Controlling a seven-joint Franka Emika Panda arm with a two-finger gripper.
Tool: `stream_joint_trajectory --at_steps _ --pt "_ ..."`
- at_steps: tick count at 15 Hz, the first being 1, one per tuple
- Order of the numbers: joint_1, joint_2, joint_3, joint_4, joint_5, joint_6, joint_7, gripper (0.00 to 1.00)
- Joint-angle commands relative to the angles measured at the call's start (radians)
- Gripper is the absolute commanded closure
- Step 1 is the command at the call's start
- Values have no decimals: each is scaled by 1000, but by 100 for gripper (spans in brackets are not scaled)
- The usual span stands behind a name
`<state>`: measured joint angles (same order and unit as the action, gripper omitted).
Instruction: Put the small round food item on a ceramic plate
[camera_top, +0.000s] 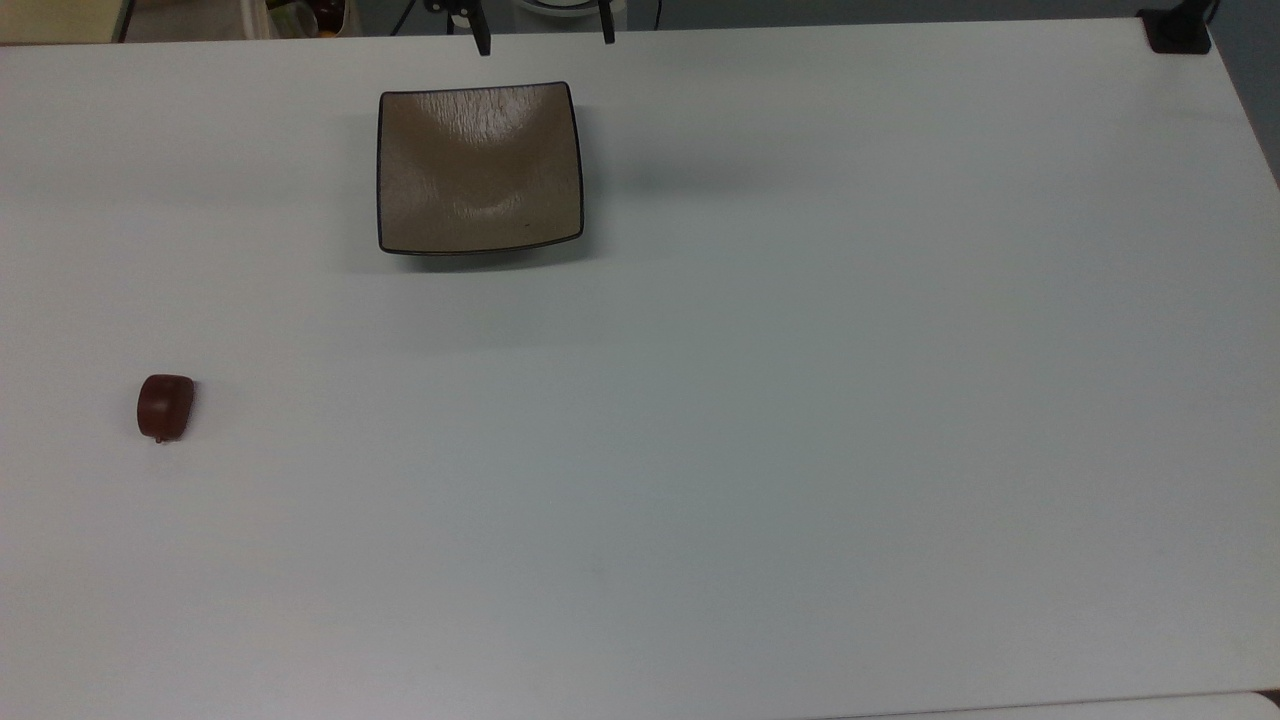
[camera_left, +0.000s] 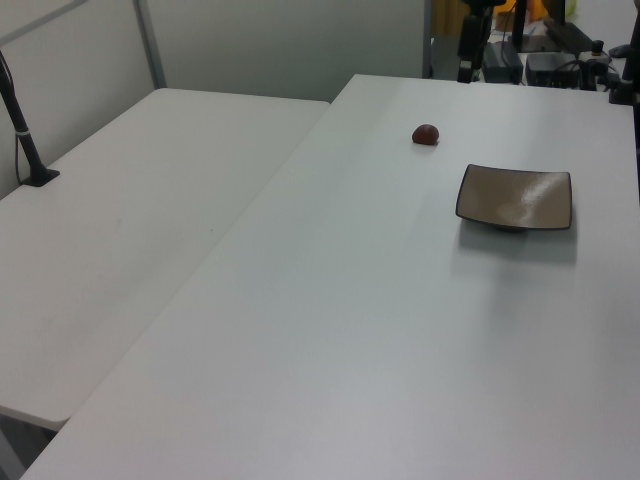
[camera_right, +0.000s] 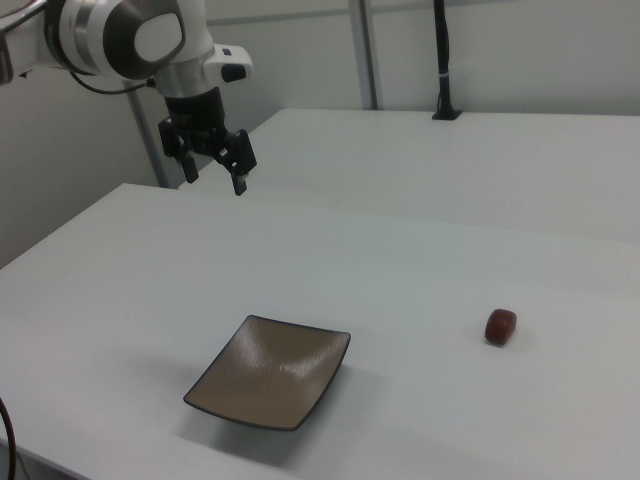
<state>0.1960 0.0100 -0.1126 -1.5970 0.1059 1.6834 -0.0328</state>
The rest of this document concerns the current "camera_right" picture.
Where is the square brown ceramic plate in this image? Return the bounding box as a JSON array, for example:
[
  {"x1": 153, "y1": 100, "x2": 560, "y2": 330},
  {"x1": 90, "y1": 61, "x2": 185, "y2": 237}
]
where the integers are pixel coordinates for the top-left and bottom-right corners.
[{"x1": 182, "y1": 313, "x2": 352, "y2": 432}]

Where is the black cable along robot arm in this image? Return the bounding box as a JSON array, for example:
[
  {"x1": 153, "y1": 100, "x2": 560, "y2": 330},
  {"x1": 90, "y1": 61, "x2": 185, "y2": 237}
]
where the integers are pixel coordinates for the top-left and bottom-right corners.
[{"x1": 67, "y1": 68, "x2": 157, "y2": 97}]

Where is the grey partition frame post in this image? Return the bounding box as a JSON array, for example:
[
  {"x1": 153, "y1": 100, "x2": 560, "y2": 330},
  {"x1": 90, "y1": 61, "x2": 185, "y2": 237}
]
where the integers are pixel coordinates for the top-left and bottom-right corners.
[
  {"x1": 127, "y1": 91, "x2": 170, "y2": 190},
  {"x1": 348, "y1": 0, "x2": 379, "y2": 110}
]

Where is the black pole with base plate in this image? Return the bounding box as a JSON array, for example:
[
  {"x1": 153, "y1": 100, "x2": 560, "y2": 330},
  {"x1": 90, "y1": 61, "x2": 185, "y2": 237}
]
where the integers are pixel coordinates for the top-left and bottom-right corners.
[{"x1": 431, "y1": 0, "x2": 464, "y2": 122}]

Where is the dark red cable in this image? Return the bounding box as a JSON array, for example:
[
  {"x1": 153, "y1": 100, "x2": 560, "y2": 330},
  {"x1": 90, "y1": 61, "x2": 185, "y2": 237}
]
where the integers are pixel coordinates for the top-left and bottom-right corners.
[{"x1": 0, "y1": 397, "x2": 19, "y2": 480}]

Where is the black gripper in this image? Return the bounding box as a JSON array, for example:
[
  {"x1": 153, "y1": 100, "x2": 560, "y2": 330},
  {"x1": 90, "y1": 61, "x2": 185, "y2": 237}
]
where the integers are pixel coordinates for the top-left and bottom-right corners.
[{"x1": 158, "y1": 87, "x2": 258, "y2": 198}]

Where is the small round red-brown food item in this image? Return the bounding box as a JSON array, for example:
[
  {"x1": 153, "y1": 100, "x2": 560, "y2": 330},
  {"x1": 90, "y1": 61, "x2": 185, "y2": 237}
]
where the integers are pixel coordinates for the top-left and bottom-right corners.
[{"x1": 483, "y1": 308, "x2": 519, "y2": 346}]

